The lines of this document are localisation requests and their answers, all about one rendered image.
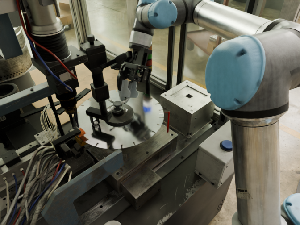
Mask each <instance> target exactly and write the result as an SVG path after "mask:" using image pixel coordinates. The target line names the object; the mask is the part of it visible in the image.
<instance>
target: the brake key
mask: <svg viewBox="0 0 300 225"><path fill-rule="evenodd" d="M221 146H222V147H223V148H224V149H226V150H231V149H233V147H232V142H231V141H230V140H224V141H223V142H222V144H221Z"/></svg>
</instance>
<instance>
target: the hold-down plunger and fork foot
mask: <svg viewBox="0 0 300 225"><path fill-rule="evenodd" d="M99 107H100V109H97V108H94V107H89V108H88V109H87V110H86V115H88V116H89V117H90V121H91V123H92V125H93V126H94V121H93V117H94V118H96V120H97V122H98V124H99V123H100V121H99V119H101V120H104V121H109V120H110V119H111V117H112V113H111V112H107V106H106V101H103V102H99Z"/></svg>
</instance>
